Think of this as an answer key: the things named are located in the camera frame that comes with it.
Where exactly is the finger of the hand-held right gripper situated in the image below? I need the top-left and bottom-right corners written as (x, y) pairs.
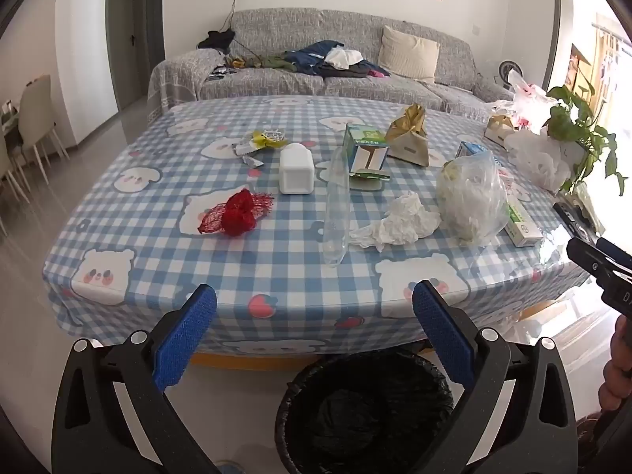
top-left (567, 237), bottom-right (618, 284)
top-left (597, 237), bottom-right (632, 270)

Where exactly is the clear plastic packet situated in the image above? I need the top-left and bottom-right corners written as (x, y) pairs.
top-left (573, 182), bottom-right (606, 235)

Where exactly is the clear plastic bottle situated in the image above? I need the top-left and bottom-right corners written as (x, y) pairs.
top-left (323, 145), bottom-right (352, 267)

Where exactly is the crumpled white tissue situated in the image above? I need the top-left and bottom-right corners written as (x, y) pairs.
top-left (349, 191), bottom-right (441, 252)

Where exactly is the grey door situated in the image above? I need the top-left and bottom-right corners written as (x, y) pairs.
top-left (107, 0), bottom-right (166, 112)

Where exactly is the beige dining chair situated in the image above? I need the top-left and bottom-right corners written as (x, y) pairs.
top-left (15, 75), bottom-right (70, 164)

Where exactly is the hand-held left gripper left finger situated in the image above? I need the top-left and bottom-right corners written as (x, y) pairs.
top-left (51, 284), bottom-right (220, 474)

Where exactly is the translucent white plastic bag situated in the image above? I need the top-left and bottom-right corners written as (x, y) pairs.
top-left (504, 128), bottom-right (574, 193)

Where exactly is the green potted plant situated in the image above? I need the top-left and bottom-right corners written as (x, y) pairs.
top-left (545, 66), bottom-right (628, 196)

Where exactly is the beige paper bag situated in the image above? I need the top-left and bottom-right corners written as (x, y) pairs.
top-left (484, 113), bottom-right (517, 146)

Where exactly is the white plastic bottle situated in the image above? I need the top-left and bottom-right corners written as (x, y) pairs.
top-left (279, 143), bottom-right (315, 195)

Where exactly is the beige pillow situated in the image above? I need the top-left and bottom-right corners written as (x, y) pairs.
top-left (378, 24), bottom-right (440, 85)

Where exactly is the pile of clothes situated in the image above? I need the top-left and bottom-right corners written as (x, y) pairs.
top-left (284, 39), bottom-right (391, 80)

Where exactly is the yellow wrapper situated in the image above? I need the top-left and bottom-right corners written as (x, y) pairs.
top-left (249, 128), bottom-right (290, 151)

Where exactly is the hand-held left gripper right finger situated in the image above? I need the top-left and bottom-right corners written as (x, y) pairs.
top-left (412, 280), bottom-right (578, 474)

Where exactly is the green medicine box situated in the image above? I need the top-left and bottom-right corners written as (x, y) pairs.
top-left (343, 122), bottom-right (392, 191)

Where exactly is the gold tissue pack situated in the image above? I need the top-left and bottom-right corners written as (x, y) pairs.
top-left (384, 103), bottom-right (430, 167)

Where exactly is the black trash bin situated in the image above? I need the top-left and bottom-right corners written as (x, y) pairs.
top-left (275, 348), bottom-right (455, 474)

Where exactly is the person's right hand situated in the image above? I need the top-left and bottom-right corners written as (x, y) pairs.
top-left (598, 313), bottom-right (632, 410)

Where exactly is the red mesh net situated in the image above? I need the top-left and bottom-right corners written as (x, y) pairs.
top-left (197, 188), bottom-right (275, 237)

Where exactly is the clear plastic bag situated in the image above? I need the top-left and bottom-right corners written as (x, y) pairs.
top-left (436, 149), bottom-right (509, 245)

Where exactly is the small green white box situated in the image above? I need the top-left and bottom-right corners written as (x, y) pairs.
top-left (504, 192), bottom-right (540, 248)

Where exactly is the blue checkered bear tablecloth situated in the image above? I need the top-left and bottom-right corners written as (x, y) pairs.
top-left (42, 95), bottom-right (593, 356)

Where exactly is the black bag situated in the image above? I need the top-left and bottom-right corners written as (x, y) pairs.
top-left (197, 30), bottom-right (237, 53)

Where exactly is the grey sofa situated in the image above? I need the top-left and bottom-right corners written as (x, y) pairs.
top-left (147, 7), bottom-right (517, 119)

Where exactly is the blue white carton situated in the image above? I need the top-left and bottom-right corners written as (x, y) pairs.
top-left (455, 141), bottom-right (497, 163)

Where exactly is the wooden table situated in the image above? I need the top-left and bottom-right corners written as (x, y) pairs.
top-left (190, 306), bottom-right (549, 372)

